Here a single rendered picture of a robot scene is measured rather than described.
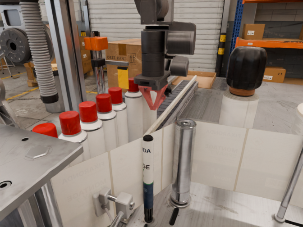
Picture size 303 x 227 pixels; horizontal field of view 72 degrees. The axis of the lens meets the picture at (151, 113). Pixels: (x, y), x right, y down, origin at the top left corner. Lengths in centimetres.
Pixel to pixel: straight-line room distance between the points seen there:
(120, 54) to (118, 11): 404
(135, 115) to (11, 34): 66
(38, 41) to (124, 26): 472
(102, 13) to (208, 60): 263
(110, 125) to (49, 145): 29
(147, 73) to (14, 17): 72
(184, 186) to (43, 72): 36
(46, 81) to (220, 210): 44
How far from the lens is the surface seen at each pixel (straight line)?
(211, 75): 166
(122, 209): 31
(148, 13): 48
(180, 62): 78
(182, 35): 48
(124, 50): 115
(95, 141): 43
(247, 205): 52
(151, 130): 66
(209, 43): 475
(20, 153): 19
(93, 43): 55
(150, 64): 50
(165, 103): 96
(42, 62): 46
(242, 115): 55
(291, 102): 134
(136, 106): 59
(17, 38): 104
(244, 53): 51
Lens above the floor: 124
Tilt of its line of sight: 25 degrees down
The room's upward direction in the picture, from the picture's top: straight up
